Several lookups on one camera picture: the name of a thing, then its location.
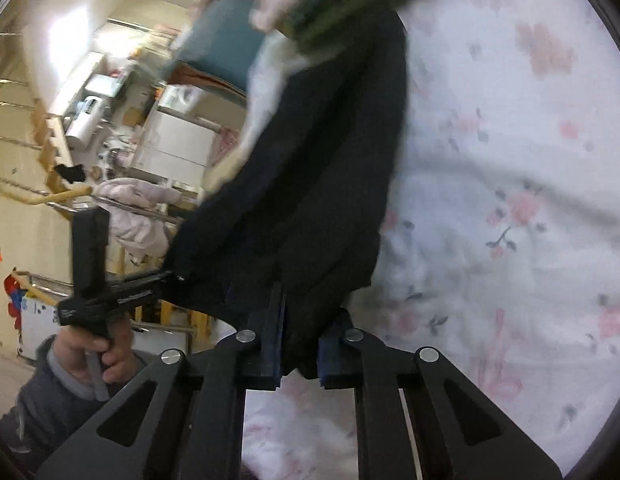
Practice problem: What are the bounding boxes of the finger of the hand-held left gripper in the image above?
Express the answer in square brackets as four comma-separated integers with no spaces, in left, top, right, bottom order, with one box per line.
[106,270,187,307]

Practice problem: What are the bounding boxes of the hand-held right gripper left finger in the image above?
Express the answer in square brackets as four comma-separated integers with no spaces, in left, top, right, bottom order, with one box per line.
[36,284,287,480]

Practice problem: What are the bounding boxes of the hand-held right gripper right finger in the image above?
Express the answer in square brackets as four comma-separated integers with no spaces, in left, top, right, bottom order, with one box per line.
[317,309,563,480]

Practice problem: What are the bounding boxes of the black pants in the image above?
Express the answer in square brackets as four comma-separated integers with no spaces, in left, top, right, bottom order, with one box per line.
[161,4,409,380]

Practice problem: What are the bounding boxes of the person's left forearm grey sleeve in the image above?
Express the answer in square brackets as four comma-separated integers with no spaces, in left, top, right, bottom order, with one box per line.
[0,335,158,477]

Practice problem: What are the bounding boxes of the person's left hand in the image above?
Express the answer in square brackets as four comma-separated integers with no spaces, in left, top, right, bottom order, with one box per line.
[56,319,137,387]

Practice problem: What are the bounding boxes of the pink cloth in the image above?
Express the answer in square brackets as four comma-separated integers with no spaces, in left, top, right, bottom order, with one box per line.
[96,177,183,263]

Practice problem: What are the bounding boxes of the red and blue toy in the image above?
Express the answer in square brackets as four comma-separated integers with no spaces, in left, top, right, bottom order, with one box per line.
[4,270,27,332]

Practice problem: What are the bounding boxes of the white kitchen appliance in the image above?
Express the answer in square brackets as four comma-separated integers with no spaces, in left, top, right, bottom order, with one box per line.
[64,95,108,152]

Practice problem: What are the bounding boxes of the white cabinet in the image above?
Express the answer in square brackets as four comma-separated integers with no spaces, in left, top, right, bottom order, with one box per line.
[129,85,221,188]

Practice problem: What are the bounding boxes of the cream white cloth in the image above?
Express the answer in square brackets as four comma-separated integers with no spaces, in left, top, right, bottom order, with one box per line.
[204,30,313,197]

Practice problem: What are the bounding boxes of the teal cushion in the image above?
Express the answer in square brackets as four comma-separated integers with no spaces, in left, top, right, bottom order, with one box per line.
[172,0,273,98]

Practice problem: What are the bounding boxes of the white floral bed sheet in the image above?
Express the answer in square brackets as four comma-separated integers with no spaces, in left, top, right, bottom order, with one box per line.
[217,0,620,480]

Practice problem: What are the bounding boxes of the dark green cloth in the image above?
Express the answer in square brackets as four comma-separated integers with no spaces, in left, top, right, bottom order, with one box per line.
[250,0,441,55]

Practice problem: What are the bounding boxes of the yellow wooden rail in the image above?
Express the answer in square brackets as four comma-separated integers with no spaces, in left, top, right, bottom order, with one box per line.
[0,30,211,348]

